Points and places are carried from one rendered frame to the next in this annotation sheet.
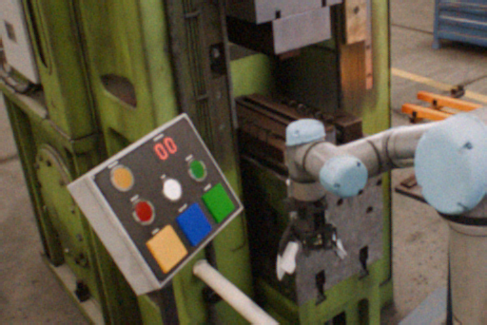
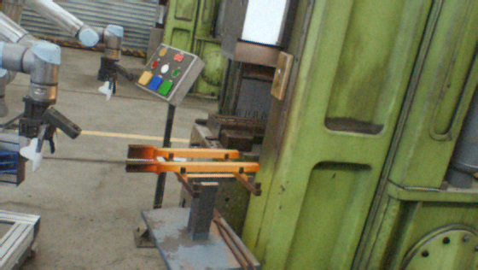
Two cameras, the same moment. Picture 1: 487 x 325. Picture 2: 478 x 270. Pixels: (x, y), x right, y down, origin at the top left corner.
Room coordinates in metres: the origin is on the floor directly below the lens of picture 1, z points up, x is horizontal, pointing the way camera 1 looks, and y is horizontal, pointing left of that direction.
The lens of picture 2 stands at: (2.35, -1.77, 1.49)
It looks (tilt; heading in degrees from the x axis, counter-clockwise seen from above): 16 degrees down; 106
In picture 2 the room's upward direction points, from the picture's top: 12 degrees clockwise
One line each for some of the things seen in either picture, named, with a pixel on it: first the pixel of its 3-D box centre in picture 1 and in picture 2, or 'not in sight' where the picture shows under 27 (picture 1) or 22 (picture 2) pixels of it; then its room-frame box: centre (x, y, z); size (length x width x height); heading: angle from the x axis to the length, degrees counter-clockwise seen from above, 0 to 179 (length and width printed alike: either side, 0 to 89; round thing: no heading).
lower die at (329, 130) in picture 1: (268, 126); (255, 128); (1.88, 0.13, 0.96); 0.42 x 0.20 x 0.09; 38
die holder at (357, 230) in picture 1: (286, 191); (249, 184); (1.92, 0.09, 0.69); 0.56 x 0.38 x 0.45; 38
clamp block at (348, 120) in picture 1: (340, 125); (236, 140); (1.87, -0.10, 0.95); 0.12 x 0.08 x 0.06; 38
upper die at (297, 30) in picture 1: (259, 17); (271, 53); (1.88, 0.13, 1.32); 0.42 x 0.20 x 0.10; 38
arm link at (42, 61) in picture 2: not in sight; (44, 63); (1.48, -0.82, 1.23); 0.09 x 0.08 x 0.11; 15
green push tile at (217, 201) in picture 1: (217, 203); (166, 88); (1.33, 0.23, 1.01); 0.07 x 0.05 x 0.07; 153
